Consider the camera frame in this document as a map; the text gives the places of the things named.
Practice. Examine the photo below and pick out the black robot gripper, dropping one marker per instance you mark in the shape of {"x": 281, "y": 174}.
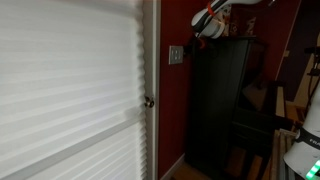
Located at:
{"x": 191, "y": 47}

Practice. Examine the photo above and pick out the metal door knob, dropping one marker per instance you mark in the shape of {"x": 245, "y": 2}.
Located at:
{"x": 149, "y": 102}

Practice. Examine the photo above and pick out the tall black cabinet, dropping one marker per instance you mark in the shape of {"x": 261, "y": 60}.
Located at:
{"x": 218, "y": 71}

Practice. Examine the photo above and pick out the white door with blinds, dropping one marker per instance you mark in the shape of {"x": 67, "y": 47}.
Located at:
{"x": 74, "y": 75}

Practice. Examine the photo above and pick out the white light switch plate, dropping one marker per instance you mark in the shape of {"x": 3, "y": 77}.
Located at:
{"x": 175, "y": 55}

